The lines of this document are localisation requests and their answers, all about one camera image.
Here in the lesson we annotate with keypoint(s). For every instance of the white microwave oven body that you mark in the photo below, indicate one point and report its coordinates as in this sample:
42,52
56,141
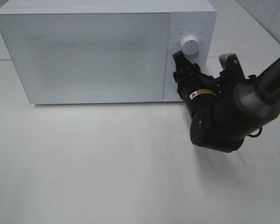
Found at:
186,17

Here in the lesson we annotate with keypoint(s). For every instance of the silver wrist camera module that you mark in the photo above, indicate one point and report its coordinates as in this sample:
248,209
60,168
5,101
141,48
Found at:
232,69

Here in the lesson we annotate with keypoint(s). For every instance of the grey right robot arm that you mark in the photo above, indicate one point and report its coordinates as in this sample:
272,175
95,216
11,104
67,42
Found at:
226,109

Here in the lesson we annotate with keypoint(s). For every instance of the white microwave door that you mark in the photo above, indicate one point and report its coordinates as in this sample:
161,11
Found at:
86,58

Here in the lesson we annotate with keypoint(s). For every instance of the upper white control knob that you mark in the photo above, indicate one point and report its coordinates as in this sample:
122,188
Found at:
189,45

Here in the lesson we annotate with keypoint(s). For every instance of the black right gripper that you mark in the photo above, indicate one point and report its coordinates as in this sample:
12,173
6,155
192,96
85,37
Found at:
199,91

